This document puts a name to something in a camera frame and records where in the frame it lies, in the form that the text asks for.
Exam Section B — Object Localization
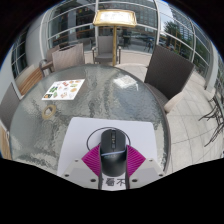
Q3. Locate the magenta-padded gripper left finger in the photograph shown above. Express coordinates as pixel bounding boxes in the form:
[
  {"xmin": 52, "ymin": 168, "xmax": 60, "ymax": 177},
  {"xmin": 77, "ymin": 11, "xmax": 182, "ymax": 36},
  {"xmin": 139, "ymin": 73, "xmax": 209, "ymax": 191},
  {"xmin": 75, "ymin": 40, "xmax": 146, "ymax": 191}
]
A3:
[{"xmin": 61, "ymin": 144, "xmax": 105, "ymax": 190}]

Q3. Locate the gold menu sign stand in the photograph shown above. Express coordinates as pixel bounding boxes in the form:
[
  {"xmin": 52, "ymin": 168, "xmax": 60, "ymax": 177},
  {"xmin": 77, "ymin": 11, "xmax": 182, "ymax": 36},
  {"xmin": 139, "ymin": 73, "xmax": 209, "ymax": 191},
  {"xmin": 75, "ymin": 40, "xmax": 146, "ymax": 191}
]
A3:
[{"xmin": 92, "ymin": 9, "xmax": 138, "ymax": 67}]

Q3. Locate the wooden slatted bench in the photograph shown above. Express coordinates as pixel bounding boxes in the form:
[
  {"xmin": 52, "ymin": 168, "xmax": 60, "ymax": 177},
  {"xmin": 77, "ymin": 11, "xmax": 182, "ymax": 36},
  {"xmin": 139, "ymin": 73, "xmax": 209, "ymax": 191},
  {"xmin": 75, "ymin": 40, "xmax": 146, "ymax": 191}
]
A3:
[
  {"xmin": 14, "ymin": 63, "xmax": 44, "ymax": 96},
  {"xmin": 0, "ymin": 124, "xmax": 13, "ymax": 160}
]

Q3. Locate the brass table hole ring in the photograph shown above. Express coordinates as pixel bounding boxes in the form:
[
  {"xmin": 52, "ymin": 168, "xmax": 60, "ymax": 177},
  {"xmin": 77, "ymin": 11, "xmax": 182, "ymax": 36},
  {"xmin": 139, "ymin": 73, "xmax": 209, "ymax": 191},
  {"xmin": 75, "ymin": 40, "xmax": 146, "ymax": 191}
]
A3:
[{"xmin": 41, "ymin": 104, "xmax": 58, "ymax": 120}]

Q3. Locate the black computer mouse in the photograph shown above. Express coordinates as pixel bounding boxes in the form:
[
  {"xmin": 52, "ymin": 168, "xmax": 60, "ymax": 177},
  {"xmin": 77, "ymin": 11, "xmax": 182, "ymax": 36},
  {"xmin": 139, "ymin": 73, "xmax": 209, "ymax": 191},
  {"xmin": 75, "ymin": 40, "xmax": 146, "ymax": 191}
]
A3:
[{"xmin": 99, "ymin": 128, "xmax": 129, "ymax": 176}]

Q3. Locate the white printed mouse pad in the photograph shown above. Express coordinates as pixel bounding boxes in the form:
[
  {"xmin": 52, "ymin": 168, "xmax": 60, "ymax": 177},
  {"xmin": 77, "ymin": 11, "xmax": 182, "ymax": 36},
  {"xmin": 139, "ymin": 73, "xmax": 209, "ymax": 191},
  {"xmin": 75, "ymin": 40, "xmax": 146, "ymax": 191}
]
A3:
[{"xmin": 56, "ymin": 116, "xmax": 158, "ymax": 191}]

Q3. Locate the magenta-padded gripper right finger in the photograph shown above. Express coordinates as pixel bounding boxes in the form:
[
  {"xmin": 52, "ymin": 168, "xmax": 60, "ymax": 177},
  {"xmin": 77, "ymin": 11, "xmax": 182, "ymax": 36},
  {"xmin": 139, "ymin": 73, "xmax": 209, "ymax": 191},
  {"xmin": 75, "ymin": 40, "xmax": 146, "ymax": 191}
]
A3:
[{"xmin": 124, "ymin": 144, "xmax": 167, "ymax": 190}]

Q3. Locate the colourful printed menu card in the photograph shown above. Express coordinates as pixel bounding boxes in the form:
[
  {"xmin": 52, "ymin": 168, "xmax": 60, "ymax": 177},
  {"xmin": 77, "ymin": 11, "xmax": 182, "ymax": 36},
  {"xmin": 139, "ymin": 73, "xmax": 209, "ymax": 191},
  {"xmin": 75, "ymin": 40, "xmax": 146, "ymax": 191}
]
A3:
[{"xmin": 41, "ymin": 78, "xmax": 86, "ymax": 101}]

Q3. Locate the green metal chairs group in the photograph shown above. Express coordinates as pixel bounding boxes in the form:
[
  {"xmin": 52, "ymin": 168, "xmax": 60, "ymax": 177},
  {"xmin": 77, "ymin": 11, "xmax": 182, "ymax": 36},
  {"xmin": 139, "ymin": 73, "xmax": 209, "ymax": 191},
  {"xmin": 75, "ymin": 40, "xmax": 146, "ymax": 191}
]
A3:
[{"xmin": 198, "ymin": 89, "xmax": 224, "ymax": 148}]

